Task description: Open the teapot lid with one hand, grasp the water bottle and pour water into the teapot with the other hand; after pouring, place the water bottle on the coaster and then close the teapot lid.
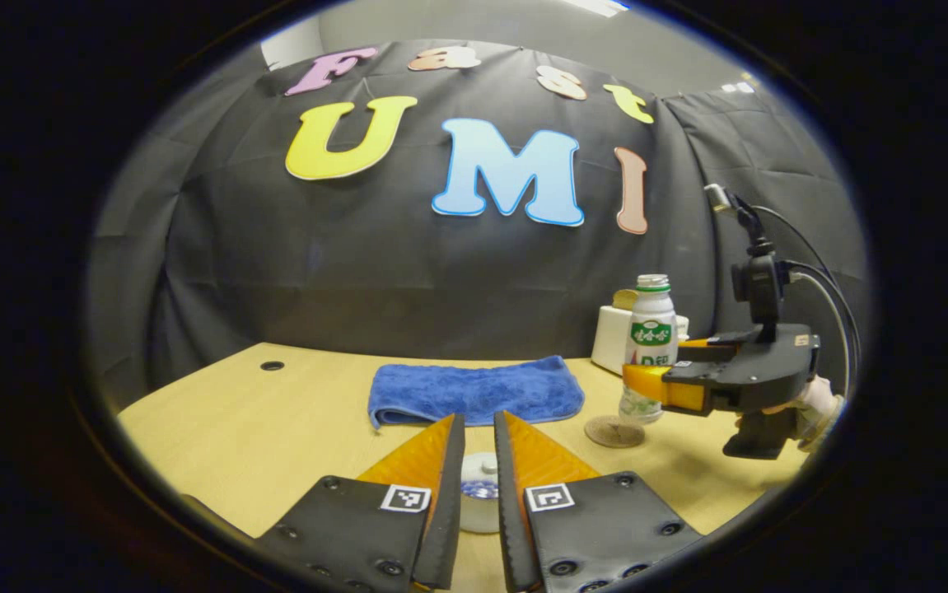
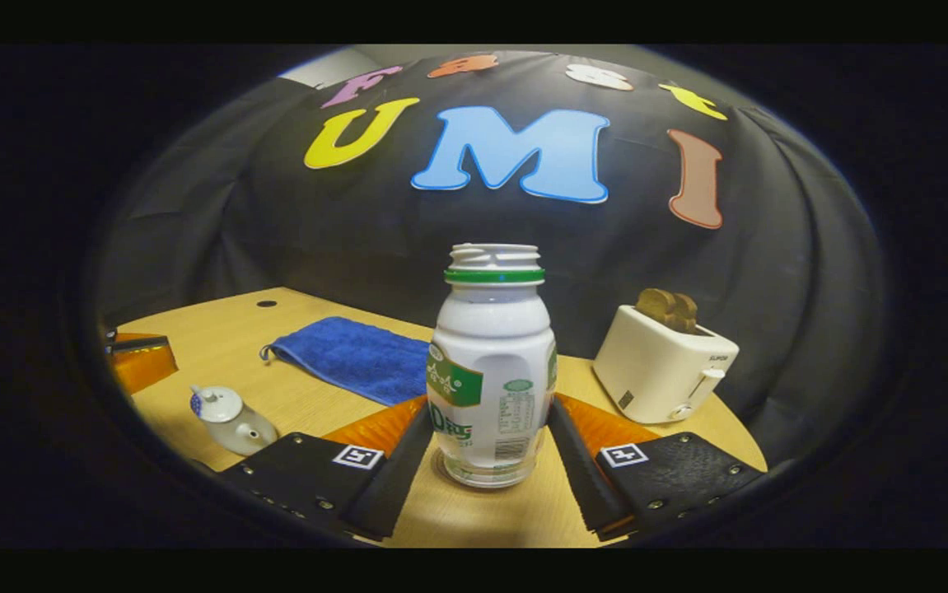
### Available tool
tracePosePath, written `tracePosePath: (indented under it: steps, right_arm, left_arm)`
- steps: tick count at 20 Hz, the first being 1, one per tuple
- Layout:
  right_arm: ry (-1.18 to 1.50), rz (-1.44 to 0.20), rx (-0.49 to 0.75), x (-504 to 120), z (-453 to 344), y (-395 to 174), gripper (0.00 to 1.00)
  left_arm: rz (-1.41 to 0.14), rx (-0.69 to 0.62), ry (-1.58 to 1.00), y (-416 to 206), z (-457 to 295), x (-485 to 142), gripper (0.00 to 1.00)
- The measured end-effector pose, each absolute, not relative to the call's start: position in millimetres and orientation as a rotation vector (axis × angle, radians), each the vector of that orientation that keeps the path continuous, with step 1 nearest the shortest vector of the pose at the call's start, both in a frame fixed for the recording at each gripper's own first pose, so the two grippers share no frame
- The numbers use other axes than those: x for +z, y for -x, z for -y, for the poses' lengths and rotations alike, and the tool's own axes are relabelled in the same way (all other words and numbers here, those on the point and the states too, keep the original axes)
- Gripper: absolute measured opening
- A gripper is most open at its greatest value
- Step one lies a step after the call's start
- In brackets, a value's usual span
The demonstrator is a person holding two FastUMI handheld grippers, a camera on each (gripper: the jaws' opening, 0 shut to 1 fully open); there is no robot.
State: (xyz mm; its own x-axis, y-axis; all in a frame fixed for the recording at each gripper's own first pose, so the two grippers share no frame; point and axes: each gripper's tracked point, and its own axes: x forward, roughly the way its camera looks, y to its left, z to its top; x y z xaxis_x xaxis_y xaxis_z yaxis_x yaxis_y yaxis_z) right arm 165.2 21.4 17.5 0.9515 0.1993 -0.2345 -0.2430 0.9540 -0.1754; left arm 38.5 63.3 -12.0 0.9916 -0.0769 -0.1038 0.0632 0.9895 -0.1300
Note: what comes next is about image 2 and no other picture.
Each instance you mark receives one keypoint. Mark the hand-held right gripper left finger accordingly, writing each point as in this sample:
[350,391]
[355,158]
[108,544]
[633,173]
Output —
[403,469]

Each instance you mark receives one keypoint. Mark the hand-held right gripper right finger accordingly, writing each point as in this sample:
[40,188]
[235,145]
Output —
[581,473]

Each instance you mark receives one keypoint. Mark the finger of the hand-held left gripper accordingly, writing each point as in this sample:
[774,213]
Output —
[136,344]

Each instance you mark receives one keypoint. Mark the white teacup lid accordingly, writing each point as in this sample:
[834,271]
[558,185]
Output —
[218,405]

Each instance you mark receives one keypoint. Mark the white water bottle green label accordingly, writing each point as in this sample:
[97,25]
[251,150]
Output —
[490,362]

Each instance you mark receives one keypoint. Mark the white teacup with spout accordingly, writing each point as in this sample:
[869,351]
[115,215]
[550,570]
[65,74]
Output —
[243,435]

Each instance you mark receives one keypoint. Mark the blue towel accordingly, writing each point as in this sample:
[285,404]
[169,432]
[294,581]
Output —
[350,358]

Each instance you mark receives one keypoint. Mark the white toaster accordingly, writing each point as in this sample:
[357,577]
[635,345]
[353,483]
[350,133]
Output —
[655,371]

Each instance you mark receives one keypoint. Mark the brown toast slice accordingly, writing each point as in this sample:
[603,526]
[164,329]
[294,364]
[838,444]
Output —
[655,309]
[686,315]

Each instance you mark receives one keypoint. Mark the black backdrop cloth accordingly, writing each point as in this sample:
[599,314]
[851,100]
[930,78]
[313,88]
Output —
[276,222]

